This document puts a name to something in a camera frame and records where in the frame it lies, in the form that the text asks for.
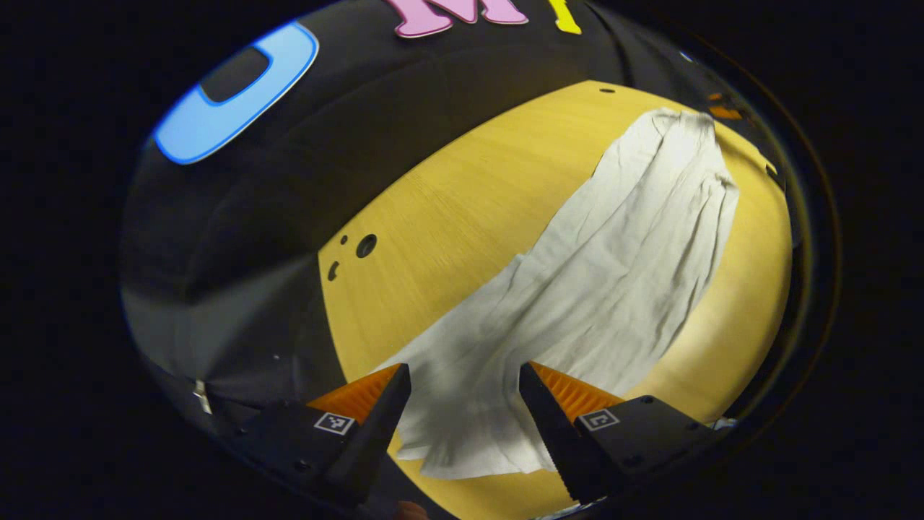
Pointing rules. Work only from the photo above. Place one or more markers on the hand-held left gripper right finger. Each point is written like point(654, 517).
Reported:
point(556, 440)

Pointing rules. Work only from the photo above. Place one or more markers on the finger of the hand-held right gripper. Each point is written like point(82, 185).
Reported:
point(725, 113)

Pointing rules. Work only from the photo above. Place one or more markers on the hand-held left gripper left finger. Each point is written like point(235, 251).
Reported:
point(375, 440)

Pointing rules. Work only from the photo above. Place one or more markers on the white jeans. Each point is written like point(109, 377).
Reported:
point(613, 274)

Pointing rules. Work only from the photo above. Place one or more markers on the white cloth clip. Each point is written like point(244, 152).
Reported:
point(203, 397)

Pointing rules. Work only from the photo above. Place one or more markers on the black backdrop cloth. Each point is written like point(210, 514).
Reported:
point(325, 159)

